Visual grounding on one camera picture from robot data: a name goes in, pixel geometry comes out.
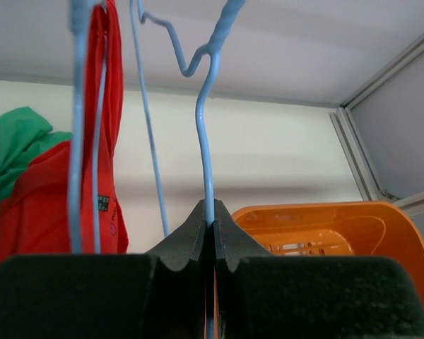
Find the blue wire hanger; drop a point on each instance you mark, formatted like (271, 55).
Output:
(80, 13)
(212, 49)

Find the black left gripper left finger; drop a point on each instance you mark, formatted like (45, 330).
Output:
(158, 294)

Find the red tank top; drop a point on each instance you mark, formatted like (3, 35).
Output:
(34, 220)

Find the right aluminium frame post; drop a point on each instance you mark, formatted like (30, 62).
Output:
(381, 130)

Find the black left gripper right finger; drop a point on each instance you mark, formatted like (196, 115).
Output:
(304, 289)

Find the orange plastic bin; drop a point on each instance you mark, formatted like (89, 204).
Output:
(339, 229)

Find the green tank top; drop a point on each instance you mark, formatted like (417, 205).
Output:
(24, 135)

